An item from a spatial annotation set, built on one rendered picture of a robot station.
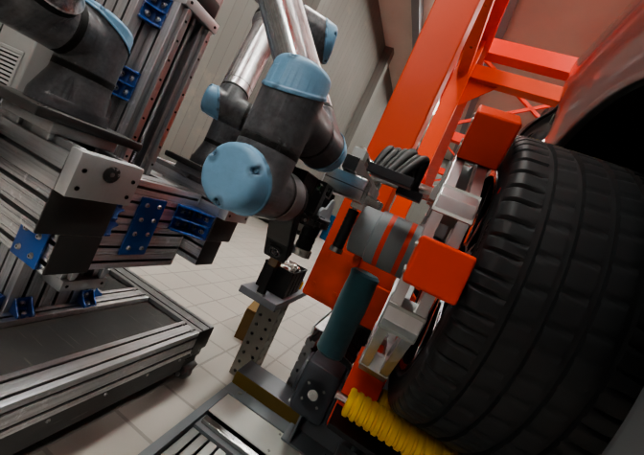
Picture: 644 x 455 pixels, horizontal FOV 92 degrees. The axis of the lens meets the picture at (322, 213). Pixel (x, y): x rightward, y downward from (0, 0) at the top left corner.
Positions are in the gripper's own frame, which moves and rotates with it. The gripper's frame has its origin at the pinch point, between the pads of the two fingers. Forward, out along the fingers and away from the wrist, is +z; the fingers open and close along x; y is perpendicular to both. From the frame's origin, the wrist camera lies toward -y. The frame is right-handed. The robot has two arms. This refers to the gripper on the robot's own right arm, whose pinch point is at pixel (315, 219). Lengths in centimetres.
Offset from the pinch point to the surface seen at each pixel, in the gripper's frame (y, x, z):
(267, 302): -39, 19, 49
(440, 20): 87, 5, 55
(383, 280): -12, -17, 57
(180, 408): -83, 28, 36
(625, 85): 47, -43, 5
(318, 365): -43, -10, 35
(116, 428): -83, 35, 16
